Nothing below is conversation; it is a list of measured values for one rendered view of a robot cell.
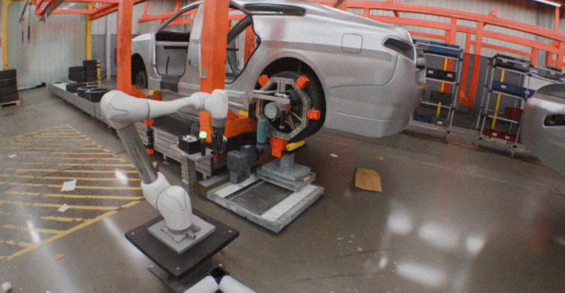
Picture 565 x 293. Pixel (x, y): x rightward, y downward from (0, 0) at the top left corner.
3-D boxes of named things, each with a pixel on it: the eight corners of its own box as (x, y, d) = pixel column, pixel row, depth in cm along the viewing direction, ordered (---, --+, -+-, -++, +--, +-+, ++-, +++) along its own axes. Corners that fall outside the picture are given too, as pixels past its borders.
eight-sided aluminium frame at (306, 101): (307, 143, 237) (313, 81, 222) (303, 145, 232) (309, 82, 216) (258, 130, 265) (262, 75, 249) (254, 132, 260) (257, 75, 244)
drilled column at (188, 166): (197, 192, 250) (195, 152, 238) (189, 195, 242) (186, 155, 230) (190, 188, 255) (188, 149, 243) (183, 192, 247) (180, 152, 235)
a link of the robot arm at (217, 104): (231, 116, 155) (217, 111, 162) (232, 89, 150) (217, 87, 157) (217, 119, 147) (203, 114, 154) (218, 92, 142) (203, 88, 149)
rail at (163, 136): (217, 170, 264) (217, 149, 257) (210, 172, 256) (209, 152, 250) (118, 123, 390) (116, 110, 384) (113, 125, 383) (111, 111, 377)
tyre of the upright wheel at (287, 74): (327, 69, 239) (268, 73, 275) (316, 69, 220) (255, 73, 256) (329, 140, 253) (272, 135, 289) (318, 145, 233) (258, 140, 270)
